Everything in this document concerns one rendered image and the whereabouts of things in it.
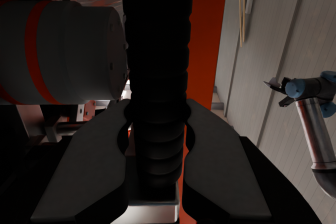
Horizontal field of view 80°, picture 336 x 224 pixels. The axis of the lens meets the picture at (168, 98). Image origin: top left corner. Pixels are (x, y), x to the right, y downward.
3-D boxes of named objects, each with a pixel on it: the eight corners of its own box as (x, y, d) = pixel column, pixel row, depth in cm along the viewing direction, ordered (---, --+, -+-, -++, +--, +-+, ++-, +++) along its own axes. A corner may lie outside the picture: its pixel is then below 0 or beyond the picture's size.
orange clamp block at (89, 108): (54, 117, 53) (69, 123, 62) (84, 117, 53) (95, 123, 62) (58, 92, 55) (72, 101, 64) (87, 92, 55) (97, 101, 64)
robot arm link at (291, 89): (311, 204, 78) (278, 84, 89) (335, 199, 80) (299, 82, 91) (341, 213, 67) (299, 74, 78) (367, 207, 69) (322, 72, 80)
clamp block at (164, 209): (51, 206, 14) (68, 246, 17) (181, 203, 14) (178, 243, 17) (77, 154, 19) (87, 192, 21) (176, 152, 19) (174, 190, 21)
